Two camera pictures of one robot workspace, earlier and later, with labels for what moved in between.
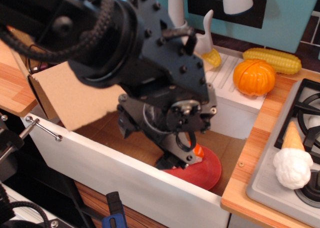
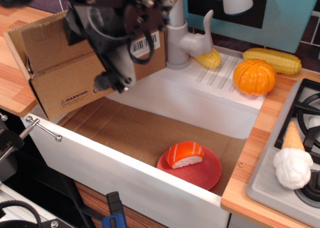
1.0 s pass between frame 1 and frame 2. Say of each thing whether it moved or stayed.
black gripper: moved
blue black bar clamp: stayed
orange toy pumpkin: stayed
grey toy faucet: stayed
